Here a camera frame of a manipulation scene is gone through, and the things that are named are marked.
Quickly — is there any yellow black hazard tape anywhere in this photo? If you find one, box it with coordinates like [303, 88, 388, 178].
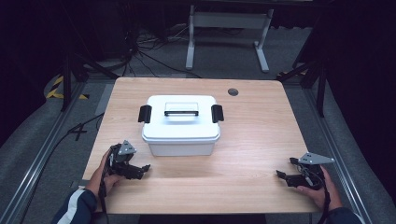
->
[45, 76, 91, 101]

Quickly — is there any white metal stand frame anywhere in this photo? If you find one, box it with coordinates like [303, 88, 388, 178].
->
[185, 4, 276, 75]

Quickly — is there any long black floor cable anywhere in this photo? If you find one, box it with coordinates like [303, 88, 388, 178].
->
[18, 112, 106, 224]

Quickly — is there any person's left hand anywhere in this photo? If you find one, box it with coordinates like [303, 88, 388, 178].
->
[86, 149, 126, 196]

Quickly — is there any person's right hand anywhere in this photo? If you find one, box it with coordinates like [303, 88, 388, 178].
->
[295, 165, 343, 212]

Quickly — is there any black tripod stand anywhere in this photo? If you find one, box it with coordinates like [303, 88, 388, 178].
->
[276, 59, 329, 119]
[60, 50, 120, 113]

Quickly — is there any white lidded storage box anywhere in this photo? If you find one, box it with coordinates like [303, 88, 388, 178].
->
[137, 94, 225, 158]

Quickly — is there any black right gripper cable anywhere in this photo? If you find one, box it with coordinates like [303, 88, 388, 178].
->
[317, 169, 332, 224]

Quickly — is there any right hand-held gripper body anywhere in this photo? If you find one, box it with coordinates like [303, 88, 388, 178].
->
[292, 151, 336, 191]

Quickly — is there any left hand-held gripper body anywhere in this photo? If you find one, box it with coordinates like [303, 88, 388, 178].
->
[108, 139, 138, 175]

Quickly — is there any bundle of black floor cables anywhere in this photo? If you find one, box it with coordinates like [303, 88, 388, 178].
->
[120, 22, 204, 79]

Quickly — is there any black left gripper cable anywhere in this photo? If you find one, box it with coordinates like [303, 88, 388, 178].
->
[98, 153, 114, 224]

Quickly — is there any aluminium floor rail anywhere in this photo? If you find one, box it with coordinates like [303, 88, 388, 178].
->
[0, 81, 87, 224]
[303, 88, 375, 224]

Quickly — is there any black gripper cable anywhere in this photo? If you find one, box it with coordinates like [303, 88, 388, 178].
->
[98, 153, 114, 224]
[317, 169, 332, 224]

